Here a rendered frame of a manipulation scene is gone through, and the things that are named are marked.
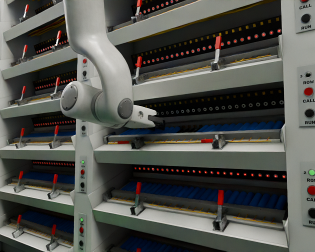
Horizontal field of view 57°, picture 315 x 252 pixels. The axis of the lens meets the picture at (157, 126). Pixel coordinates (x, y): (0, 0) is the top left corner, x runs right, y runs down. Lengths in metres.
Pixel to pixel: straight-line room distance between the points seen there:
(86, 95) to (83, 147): 0.40
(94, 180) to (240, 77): 0.58
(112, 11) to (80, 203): 0.69
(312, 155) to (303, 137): 0.04
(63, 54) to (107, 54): 0.57
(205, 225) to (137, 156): 0.27
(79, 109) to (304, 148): 0.47
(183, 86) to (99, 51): 0.25
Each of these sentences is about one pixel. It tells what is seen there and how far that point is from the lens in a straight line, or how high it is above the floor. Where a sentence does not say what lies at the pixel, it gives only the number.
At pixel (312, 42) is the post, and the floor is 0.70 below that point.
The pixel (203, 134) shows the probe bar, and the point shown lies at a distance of 0.77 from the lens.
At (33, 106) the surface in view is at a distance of 1.34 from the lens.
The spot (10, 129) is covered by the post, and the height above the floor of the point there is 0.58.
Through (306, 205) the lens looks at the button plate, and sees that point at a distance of 0.65.
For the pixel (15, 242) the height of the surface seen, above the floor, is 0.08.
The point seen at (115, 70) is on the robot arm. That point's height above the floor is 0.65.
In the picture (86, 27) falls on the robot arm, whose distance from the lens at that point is 0.68.
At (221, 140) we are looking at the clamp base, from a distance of 0.72.
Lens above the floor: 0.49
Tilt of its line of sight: 4 degrees up
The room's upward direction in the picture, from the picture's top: straight up
